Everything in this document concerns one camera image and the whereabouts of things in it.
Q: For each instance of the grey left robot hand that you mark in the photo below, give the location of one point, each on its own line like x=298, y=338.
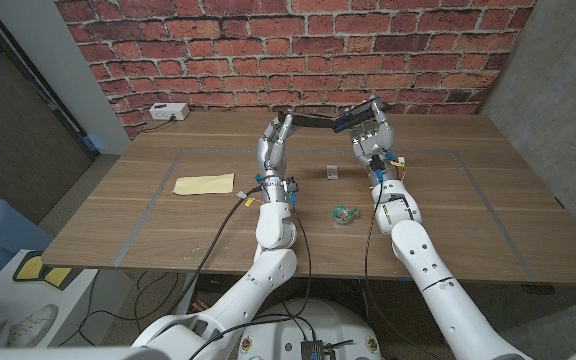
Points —
x=273, y=150

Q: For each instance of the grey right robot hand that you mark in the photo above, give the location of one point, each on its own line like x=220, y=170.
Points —
x=373, y=140

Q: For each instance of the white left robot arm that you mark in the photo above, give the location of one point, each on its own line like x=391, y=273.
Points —
x=248, y=290

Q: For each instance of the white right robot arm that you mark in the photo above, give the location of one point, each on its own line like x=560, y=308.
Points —
x=428, y=280

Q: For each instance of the yellow paper label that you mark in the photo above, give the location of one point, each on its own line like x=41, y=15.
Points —
x=205, y=184

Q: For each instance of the white matchbox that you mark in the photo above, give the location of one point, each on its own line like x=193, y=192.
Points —
x=332, y=172

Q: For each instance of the white power strip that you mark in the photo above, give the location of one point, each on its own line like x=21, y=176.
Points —
x=169, y=111

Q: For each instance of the red brick print backdrop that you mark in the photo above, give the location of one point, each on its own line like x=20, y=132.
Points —
x=193, y=55

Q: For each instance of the grey metal table leg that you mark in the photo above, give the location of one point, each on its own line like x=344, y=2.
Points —
x=188, y=295

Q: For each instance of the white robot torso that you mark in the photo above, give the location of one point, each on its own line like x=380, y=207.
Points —
x=313, y=325

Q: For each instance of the black module on torso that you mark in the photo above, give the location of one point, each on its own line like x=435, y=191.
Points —
x=313, y=351

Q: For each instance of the dark brown door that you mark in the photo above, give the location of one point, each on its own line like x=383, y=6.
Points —
x=8, y=140

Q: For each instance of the white sneaker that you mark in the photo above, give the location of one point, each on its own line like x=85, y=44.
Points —
x=33, y=325

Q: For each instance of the white base with yellow pads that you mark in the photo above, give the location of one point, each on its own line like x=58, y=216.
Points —
x=3, y=290

